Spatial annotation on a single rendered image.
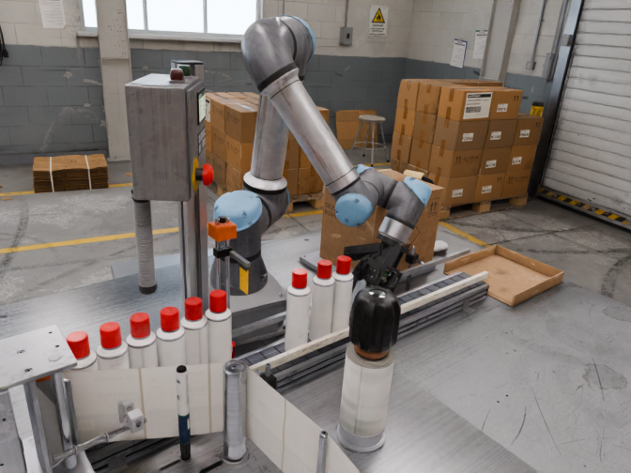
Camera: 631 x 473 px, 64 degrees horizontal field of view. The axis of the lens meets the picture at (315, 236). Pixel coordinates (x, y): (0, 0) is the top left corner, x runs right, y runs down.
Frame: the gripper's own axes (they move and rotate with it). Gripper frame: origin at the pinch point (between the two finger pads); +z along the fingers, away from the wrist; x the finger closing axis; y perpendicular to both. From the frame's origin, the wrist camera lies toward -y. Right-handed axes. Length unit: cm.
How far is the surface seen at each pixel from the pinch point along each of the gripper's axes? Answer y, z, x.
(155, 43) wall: -502, -108, 122
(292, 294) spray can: 1.6, 0.3, -21.7
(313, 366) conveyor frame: 5.4, 14.0, -9.1
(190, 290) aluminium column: -11.9, 9.2, -36.4
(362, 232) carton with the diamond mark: -21.5, -18.7, 17.0
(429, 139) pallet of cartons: -211, -123, 264
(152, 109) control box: -2, -21, -65
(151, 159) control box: -2, -13, -62
